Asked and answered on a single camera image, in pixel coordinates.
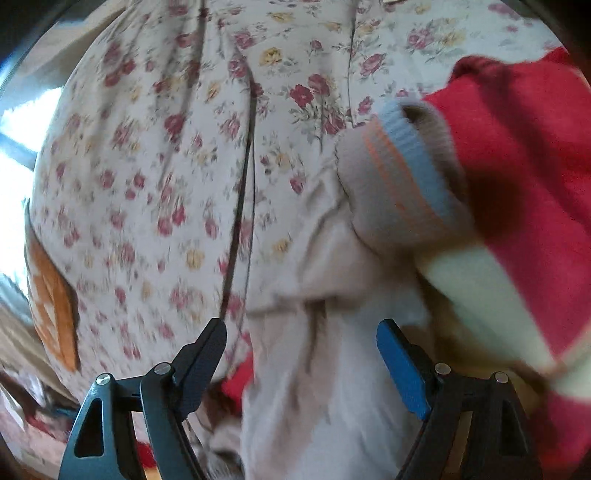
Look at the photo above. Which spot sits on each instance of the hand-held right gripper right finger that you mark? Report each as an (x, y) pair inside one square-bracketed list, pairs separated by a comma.
[(400, 367)]

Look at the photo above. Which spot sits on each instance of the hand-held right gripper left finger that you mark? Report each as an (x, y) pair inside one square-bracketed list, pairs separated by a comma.
[(203, 360)]

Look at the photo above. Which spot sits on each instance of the beige sweater with striped cuffs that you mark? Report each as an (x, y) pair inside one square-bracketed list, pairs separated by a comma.
[(323, 369)]

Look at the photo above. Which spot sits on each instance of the floral bed sheet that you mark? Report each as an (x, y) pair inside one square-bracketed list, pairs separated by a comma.
[(161, 161)]

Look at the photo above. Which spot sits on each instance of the red orange cream striped blanket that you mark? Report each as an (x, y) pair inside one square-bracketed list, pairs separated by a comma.
[(521, 184)]

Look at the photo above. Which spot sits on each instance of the bright window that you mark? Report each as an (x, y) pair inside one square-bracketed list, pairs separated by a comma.
[(18, 120)]

